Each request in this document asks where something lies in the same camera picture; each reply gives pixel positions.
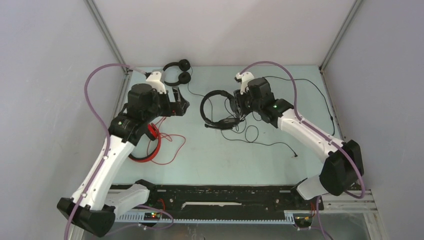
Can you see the black mounting rail base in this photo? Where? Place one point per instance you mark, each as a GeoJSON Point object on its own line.
{"type": "Point", "coordinates": [227, 203]}

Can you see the red headphones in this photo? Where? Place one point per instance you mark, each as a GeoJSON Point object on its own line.
{"type": "Point", "coordinates": [154, 146]}

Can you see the left aluminium corner post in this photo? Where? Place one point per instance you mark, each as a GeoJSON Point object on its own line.
{"type": "Point", "coordinates": [104, 30]}

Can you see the aluminium corner post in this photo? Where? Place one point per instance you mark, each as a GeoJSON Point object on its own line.
{"type": "Point", "coordinates": [357, 4]}
{"type": "Point", "coordinates": [104, 30]}

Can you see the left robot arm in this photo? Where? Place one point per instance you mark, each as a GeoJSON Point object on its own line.
{"type": "Point", "coordinates": [91, 207]}

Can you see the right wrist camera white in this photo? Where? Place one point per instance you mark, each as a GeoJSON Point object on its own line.
{"type": "Point", "coordinates": [243, 78]}

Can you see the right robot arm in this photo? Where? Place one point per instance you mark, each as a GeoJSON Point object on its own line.
{"type": "Point", "coordinates": [342, 161]}

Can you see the right aluminium corner post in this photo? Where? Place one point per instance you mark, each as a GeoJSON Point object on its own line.
{"type": "Point", "coordinates": [357, 4]}

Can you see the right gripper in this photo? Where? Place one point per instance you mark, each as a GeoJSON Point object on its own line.
{"type": "Point", "coordinates": [239, 99]}

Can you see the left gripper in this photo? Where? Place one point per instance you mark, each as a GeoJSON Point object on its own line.
{"type": "Point", "coordinates": [177, 108]}

